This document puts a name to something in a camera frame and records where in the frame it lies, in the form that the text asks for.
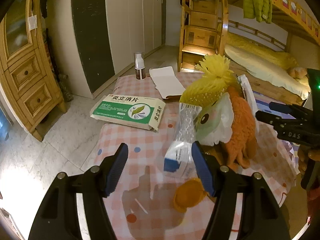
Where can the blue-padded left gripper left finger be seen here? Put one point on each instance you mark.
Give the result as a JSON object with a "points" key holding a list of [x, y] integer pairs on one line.
{"points": [[113, 167]]}

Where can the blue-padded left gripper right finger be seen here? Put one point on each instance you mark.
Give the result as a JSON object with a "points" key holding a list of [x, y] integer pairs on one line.
{"points": [[205, 167]]}

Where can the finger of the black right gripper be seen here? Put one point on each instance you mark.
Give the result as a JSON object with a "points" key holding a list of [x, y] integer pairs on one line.
{"points": [[287, 109], [278, 123]]}

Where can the white blue carton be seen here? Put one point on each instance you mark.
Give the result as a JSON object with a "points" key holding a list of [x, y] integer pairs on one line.
{"points": [[178, 162]]}

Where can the orange fuzzy cloth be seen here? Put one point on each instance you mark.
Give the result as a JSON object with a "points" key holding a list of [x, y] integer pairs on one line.
{"points": [[242, 146]]}

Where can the yellow foam fruit net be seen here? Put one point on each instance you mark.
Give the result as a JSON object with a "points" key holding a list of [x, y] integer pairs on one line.
{"points": [[216, 78]]}

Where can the colourful rainbow rug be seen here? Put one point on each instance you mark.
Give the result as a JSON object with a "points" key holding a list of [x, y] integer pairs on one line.
{"points": [[263, 105]]}

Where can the orange peel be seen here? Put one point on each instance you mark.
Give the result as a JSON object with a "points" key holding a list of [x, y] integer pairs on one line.
{"points": [[189, 194]]}

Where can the plush toy on bed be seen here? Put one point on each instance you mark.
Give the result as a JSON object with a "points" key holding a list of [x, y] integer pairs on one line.
{"points": [[297, 72]]}

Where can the yellow bed sheet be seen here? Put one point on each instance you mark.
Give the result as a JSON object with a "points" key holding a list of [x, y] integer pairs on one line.
{"points": [[266, 64]]}

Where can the green white plastic wrapper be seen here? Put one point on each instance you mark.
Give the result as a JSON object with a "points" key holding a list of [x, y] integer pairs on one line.
{"points": [[215, 122]]}

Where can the pink checkered mattress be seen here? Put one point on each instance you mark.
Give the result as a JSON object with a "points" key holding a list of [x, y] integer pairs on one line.
{"points": [[141, 207]]}

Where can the wooden bunk bed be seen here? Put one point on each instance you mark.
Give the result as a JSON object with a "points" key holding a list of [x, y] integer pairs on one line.
{"points": [[267, 40]]}

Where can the green white medicine box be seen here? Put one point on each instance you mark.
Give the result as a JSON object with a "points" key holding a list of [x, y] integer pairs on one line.
{"points": [[133, 111]]}

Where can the green puffer jacket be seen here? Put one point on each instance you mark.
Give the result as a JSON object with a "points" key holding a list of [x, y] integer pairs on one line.
{"points": [[261, 10]]}

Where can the white spray bottle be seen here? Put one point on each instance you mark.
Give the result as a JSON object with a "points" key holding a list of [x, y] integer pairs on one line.
{"points": [[139, 66]]}

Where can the wooden drawer staircase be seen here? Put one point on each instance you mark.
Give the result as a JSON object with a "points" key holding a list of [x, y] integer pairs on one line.
{"points": [[203, 31]]}

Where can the wooden cabinet with drawers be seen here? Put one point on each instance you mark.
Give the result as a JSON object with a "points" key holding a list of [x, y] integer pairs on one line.
{"points": [[28, 83]]}

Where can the white wardrobe with round holes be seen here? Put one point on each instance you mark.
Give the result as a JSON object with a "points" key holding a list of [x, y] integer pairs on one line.
{"points": [[109, 32]]}

